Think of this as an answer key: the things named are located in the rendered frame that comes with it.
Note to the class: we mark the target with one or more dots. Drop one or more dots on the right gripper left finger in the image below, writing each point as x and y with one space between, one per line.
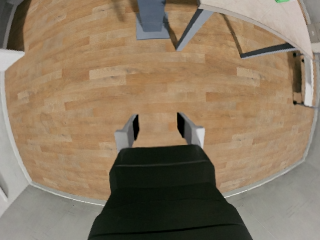
124 136

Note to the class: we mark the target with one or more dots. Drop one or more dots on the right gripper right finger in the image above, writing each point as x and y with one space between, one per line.
195 136

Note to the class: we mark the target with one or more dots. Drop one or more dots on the beige table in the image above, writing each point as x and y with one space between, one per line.
260 16

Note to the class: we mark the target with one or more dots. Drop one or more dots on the white desk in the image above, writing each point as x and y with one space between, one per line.
10 60

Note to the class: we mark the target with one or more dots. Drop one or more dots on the green block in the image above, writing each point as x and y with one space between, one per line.
282 1

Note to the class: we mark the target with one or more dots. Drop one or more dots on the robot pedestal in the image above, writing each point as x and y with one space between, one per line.
151 20

